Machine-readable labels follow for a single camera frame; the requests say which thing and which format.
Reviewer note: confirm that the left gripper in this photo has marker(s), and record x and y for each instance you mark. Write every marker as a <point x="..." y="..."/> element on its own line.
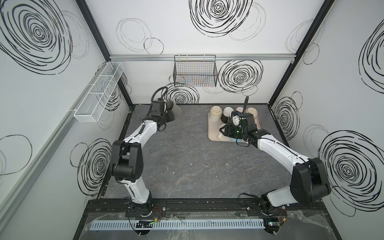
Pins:
<point x="157" y="108"/>

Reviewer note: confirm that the grey mug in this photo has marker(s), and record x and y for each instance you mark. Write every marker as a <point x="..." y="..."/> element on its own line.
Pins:
<point x="176" y="110"/>

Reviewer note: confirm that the beige plastic tray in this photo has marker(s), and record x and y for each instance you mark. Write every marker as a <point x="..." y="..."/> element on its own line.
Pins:
<point x="213" y="130"/>

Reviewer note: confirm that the light blue mug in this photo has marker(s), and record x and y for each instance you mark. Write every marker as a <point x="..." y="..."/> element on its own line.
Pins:
<point x="232" y="139"/>

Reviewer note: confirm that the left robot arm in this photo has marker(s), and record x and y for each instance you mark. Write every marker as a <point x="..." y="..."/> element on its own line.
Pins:
<point x="127" y="162"/>

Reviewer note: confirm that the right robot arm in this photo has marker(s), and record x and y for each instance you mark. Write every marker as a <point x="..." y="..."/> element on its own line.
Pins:
<point x="309" y="181"/>

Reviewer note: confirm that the pink mug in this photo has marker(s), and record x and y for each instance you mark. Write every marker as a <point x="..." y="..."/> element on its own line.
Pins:
<point x="240" y="109"/>

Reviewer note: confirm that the cream peach mug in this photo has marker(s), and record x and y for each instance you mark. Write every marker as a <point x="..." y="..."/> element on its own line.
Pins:
<point x="252" y="111"/>

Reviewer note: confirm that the white black mug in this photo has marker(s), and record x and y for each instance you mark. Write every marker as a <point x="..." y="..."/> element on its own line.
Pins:
<point x="227" y="111"/>

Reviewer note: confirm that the cream speckled mug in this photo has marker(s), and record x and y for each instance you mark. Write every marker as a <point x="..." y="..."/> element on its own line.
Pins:
<point x="215" y="113"/>

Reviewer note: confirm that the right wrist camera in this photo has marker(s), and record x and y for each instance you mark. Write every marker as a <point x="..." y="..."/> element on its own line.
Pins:
<point x="236" y="118"/>

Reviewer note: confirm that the black wire basket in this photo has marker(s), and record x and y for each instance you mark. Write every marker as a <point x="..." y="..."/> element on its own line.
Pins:
<point x="195" y="70"/>

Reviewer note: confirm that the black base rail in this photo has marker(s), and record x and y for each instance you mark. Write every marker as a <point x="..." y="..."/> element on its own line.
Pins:
<point x="163" y="206"/>

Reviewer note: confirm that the white slotted cable duct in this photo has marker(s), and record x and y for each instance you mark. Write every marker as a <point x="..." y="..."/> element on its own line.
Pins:
<point x="213" y="224"/>

